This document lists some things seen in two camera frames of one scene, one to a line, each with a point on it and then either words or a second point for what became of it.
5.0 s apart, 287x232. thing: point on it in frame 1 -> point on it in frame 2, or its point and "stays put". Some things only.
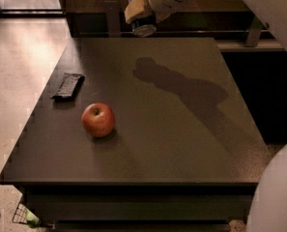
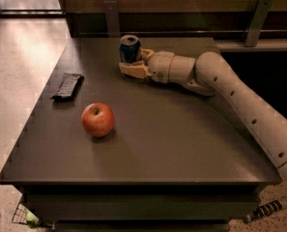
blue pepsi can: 144,25 -> 129,47
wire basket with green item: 24,216 stays put
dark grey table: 137,134 stays put
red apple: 98,120 stays put
